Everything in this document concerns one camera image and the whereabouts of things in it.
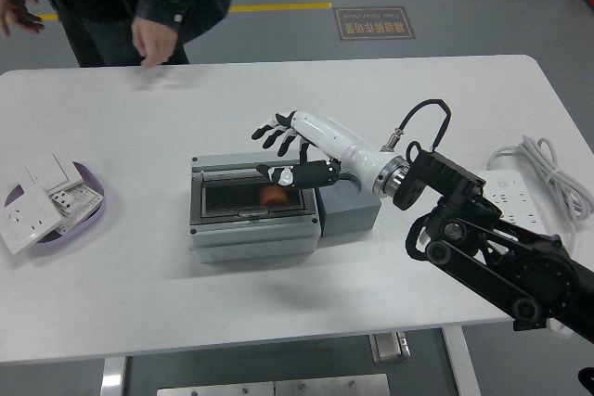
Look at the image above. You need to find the person's left hand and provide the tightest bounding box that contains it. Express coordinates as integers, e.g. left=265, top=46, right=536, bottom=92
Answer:
left=131, top=15, right=181, bottom=70

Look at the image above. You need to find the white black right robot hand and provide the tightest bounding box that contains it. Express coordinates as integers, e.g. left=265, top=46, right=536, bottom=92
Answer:
left=251, top=109, right=394, bottom=195

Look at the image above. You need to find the person's right hand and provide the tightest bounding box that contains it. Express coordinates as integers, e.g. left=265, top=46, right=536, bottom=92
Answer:
left=0, top=0, right=46, bottom=39

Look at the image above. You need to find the orange cylinder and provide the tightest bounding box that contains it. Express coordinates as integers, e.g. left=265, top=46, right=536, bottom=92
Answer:
left=259, top=185, right=291, bottom=209

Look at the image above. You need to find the grey box with clear lid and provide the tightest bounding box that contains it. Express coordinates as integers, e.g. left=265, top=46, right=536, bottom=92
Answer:
left=188, top=153, right=322, bottom=265

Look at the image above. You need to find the grey cube block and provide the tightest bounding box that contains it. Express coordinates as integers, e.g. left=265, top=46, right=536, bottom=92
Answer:
left=317, top=172, right=383, bottom=236

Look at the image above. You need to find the brown floor sign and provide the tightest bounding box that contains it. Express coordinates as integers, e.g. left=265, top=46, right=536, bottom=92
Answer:
left=332, top=6, right=418, bottom=43

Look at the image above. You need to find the yellow floor tape line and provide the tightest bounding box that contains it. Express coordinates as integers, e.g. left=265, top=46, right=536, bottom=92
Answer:
left=32, top=1, right=334, bottom=22

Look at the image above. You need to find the white socket module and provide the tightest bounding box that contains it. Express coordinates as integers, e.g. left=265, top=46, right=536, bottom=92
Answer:
left=48, top=182, right=104, bottom=235

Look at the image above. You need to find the purple plastic tray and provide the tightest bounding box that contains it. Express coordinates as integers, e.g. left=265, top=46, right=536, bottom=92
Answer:
left=3, top=161, right=108, bottom=257

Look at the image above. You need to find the white power strip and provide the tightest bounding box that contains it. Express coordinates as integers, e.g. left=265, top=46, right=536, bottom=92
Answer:
left=482, top=170, right=561, bottom=236

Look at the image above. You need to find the large white socket plate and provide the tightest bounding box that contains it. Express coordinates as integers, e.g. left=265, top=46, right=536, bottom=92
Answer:
left=0, top=182, right=67, bottom=257

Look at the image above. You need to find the white table leg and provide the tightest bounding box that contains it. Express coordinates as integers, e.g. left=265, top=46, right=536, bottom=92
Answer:
left=441, top=325, right=482, bottom=396
left=98, top=356, right=128, bottom=396

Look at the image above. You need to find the white switch plate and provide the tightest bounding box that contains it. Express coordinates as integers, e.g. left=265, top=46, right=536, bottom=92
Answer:
left=13, top=153, right=85, bottom=194

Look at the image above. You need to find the grey metal bracket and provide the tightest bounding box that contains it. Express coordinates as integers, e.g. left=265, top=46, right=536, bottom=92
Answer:
left=368, top=330, right=412, bottom=365

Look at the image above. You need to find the white power cable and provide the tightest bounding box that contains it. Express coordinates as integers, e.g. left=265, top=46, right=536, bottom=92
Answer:
left=485, top=134, right=594, bottom=338

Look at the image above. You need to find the grey metal base plate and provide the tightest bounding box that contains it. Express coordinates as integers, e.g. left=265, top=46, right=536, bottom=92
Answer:
left=156, top=373, right=392, bottom=396

